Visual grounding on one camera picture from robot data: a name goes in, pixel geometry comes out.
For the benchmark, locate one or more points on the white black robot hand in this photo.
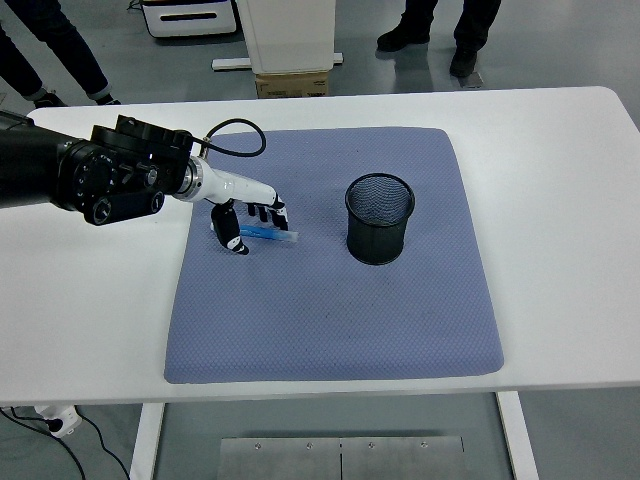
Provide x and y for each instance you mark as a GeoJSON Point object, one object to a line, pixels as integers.
{"type": "Point", "coordinates": [240, 187]}

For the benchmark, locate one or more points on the blue marker with clear cap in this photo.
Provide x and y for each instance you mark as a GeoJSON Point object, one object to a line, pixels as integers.
{"type": "Point", "coordinates": [270, 234]}

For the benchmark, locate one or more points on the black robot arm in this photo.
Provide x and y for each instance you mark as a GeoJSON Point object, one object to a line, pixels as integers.
{"type": "Point", "coordinates": [50, 170]}

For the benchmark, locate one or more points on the black mesh pen holder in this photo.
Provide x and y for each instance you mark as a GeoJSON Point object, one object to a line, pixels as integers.
{"type": "Point", "coordinates": [380, 242]}

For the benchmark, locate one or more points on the cardboard box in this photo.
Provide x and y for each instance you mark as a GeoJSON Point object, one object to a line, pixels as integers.
{"type": "Point", "coordinates": [292, 85]}

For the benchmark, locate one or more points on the blue-grey quilted mat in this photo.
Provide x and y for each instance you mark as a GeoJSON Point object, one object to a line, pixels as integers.
{"type": "Point", "coordinates": [300, 310]}

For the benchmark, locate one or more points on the white appliance with dark slot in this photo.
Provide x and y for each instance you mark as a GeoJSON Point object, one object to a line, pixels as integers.
{"type": "Point", "coordinates": [190, 15]}

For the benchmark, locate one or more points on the person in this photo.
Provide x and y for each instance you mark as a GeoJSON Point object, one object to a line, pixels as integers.
{"type": "Point", "coordinates": [470, 30]}
{"type": "Point", "coordinates": [75, 50]}

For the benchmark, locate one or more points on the grey floor socket plate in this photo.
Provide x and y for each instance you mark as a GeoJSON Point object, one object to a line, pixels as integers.
{"type": "Point", "coordinates": [474, 80]}

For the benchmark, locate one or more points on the white table leg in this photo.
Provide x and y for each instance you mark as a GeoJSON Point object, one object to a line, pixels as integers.
{"type": "Point", "coordinates": [146, 440]}
{"type": "Point", "coordinates": [517, 440]}

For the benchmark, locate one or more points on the white power strip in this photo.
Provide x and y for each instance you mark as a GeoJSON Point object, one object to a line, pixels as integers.
{"type": "Point", "coordinates": [62, 420]}

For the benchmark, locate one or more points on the white pedestal cabinet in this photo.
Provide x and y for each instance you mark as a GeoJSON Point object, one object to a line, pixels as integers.
{"type": "Point", "coordinates": [295, 35]}

